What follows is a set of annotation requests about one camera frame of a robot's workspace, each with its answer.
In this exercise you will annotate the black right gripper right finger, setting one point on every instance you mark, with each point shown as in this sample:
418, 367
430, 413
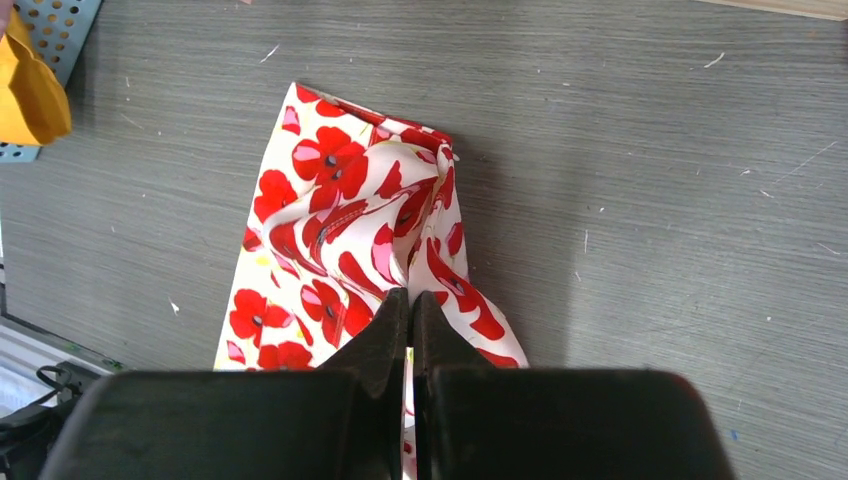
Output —
442, 357

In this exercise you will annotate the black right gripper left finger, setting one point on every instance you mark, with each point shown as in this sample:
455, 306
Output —
368, 407

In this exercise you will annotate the red poppy print garment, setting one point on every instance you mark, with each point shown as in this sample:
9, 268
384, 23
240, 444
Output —
349, 204

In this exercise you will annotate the wooden hanger rack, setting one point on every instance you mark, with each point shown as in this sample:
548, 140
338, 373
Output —
832, 10

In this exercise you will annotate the yellow garment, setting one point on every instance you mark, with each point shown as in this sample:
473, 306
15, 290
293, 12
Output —
34, 106

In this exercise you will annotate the blue plastic basket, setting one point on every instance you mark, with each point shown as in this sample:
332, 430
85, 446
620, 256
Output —
58, 31

